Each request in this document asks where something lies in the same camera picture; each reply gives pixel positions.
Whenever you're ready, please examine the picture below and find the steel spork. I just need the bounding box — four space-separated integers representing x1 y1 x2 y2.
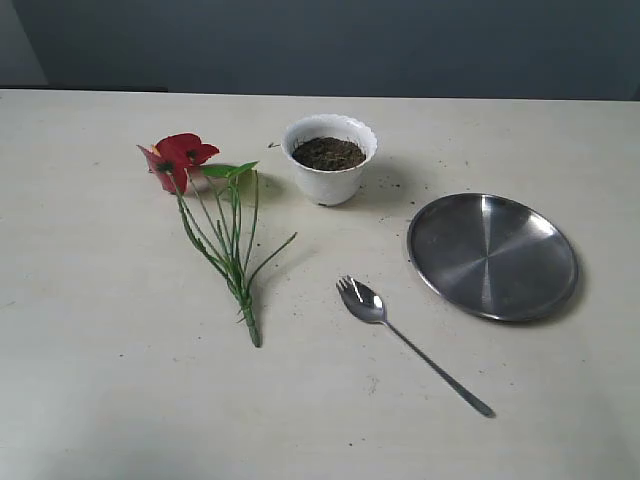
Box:
336 276 497 418

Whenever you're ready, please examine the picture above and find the brown soil clump with roots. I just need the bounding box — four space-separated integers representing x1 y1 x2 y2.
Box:
292 137 366 171

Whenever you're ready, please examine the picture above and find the white plastic flower pot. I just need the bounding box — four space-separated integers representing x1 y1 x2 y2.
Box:
281 113 378 207

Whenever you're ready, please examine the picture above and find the red artificial flower with stems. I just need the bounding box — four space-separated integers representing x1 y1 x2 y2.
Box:
138 133 296 348

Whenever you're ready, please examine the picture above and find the round steel plate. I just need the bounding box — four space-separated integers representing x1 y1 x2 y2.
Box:
406 193 580 323

